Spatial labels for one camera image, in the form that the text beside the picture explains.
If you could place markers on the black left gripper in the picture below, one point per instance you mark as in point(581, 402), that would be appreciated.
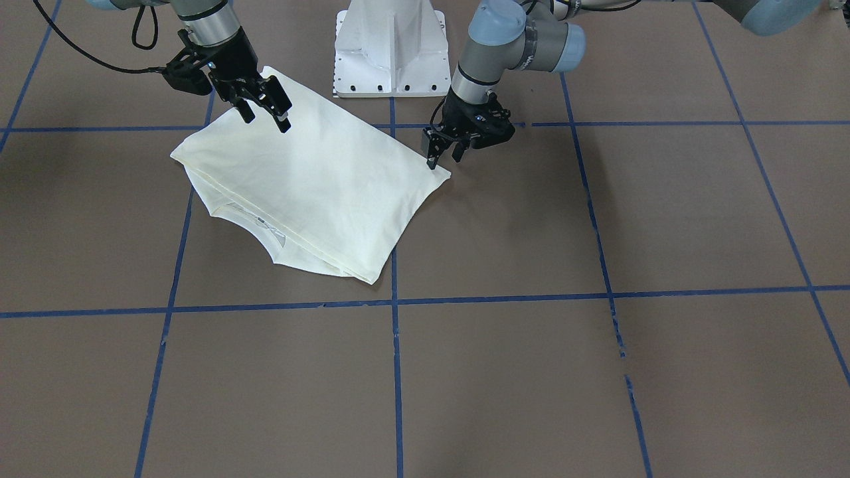
point(459, 106)

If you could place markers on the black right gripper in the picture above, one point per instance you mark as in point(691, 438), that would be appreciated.
point(230, 64)

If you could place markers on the cream long-sleeve printed shirt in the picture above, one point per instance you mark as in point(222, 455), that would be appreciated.
point(331, 196)

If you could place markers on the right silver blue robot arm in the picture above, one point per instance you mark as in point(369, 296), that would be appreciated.
point(209, 23)

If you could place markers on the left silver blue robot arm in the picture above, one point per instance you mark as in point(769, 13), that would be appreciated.
point(522, 36)

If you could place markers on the white camera pole base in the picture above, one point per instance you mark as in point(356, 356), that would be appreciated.
point(391, 49)

